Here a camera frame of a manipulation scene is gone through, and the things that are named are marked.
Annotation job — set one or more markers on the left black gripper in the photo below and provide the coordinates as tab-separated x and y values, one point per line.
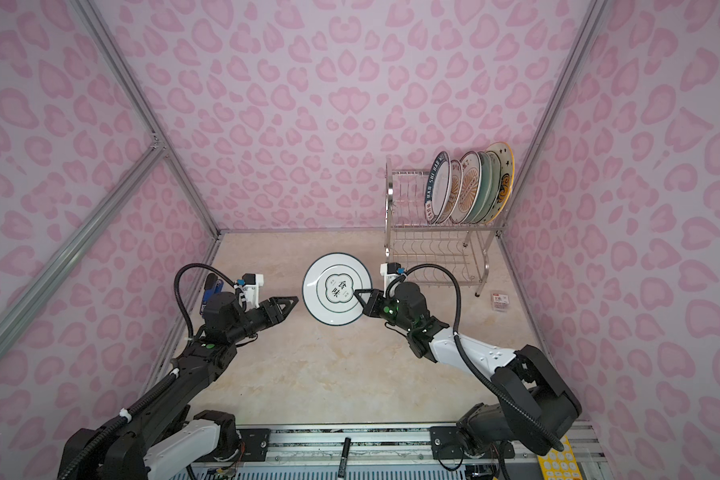
275	310

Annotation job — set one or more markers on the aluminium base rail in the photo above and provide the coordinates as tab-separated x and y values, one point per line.
382	451

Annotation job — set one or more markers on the teal flower plate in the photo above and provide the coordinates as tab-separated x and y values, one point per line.
488	200

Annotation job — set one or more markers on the dark green rimmed plate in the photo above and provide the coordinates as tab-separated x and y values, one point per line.
438	186

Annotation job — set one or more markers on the cream plate with red berries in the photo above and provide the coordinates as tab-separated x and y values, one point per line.
499	170

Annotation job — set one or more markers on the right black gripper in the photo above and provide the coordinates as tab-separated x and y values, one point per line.
372	307

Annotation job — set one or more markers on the black marker pen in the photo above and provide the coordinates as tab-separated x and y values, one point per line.
342	469

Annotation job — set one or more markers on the chrome two-tier dish rack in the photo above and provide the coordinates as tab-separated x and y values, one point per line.
471	253

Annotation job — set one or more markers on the small orange sunburst plate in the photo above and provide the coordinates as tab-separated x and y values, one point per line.
454	190

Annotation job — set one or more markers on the small pink white box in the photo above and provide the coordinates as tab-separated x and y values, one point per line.
500	301

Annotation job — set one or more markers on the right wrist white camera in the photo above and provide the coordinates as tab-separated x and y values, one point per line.
390	271

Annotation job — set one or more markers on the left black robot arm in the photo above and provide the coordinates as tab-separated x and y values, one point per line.
133	444

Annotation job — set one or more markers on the large orange sunburst plate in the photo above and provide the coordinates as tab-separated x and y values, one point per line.
472	169

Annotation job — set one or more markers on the cat and stars plate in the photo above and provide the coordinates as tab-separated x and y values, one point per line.
508	177

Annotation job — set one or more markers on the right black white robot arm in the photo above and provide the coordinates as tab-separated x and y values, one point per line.
535	406

